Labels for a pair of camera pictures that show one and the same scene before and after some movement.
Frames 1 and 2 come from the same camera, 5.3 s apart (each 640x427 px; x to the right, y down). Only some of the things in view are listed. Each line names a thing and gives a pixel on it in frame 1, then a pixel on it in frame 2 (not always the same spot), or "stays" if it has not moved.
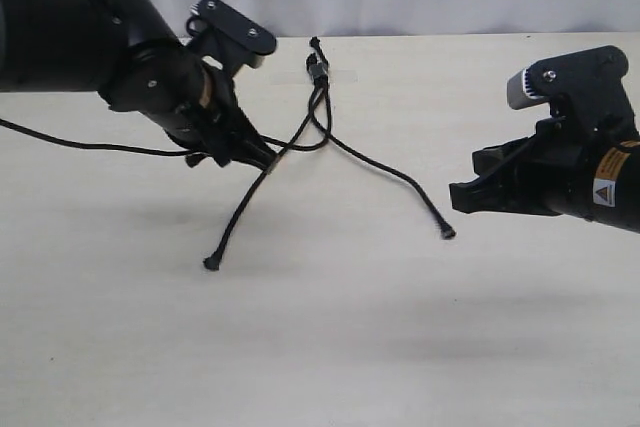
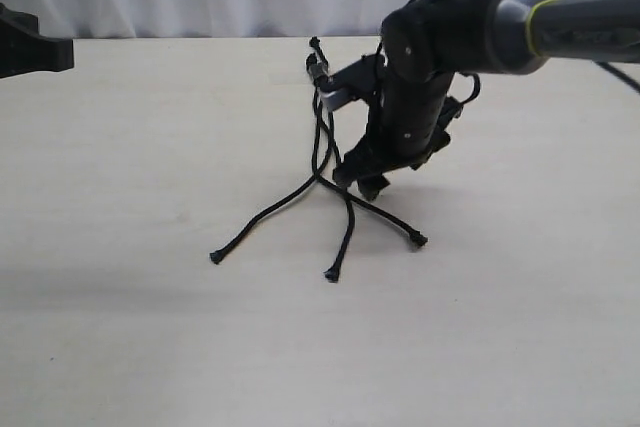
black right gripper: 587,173 -> 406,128
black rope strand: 447,230 -> 406,234
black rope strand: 215,258 -> 217,254
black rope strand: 325,71 -> 343,251
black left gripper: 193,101 -> 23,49
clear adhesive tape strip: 302,77 stays
